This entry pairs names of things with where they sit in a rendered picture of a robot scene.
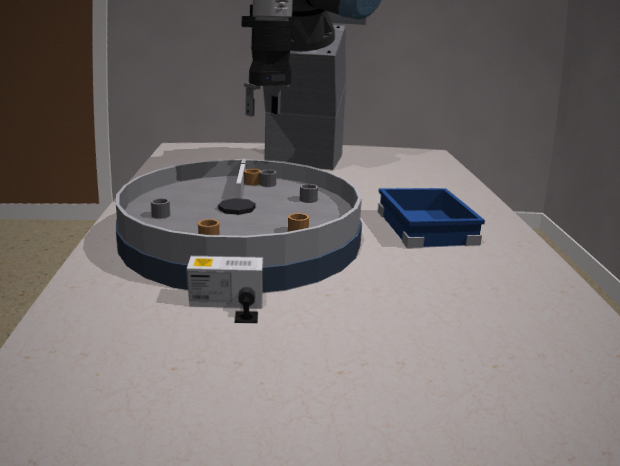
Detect grey round turning table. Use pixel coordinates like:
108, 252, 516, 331
116, 159, 362, 323

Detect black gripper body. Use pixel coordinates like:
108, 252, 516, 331
242, 0, 293, 86

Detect dark grey metal bushing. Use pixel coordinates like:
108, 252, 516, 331
300, 184, 318, 203
151, 198, 170, 219
260, 170, 277, 187

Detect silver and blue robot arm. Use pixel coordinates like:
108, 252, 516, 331
289, 0, 382, 51

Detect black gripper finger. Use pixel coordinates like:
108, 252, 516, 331
244, 82, 260, 117
271, 84, 290, 114

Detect bronze bushing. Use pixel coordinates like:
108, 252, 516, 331
244, 169, 260, 186
198, 219, 220, 235
288, 213, 309, 232

